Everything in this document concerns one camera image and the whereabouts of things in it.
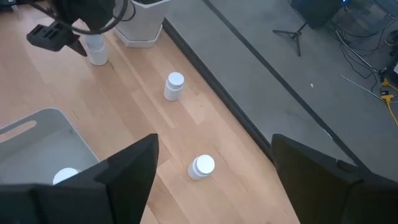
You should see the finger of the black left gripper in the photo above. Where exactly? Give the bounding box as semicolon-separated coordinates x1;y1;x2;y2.
26;21;88;58

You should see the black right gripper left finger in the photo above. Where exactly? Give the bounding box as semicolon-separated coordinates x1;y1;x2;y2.
0;133;160;224

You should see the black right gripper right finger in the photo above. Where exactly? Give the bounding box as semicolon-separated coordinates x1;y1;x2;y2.
270;133;398;224

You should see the white pill bottle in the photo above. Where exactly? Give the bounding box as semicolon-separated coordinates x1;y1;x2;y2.
163;72;185;102
84;33;109;67
52;167;81;186
187;154;216;181

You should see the grey plastic basket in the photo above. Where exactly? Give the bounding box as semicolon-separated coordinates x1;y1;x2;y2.
0;107;100;187

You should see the white faceted planter pot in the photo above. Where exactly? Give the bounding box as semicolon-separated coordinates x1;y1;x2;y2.
113;0;172;49

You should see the black tripod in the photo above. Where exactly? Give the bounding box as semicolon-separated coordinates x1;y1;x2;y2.
272;21;308;57

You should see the black equipment box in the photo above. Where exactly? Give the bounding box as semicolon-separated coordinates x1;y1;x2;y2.
290;0;343;29

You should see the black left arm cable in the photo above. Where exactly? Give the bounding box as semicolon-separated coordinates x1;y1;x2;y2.
63;0;137;35

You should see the yellow extension cord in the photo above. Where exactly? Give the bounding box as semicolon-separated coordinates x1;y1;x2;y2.
379;77;398;128

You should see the black aluminium table frame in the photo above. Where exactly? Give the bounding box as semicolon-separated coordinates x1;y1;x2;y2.
161;17;276;164

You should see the black floor cable bundle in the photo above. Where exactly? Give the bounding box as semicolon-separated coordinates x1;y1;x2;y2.
329;18;384;91

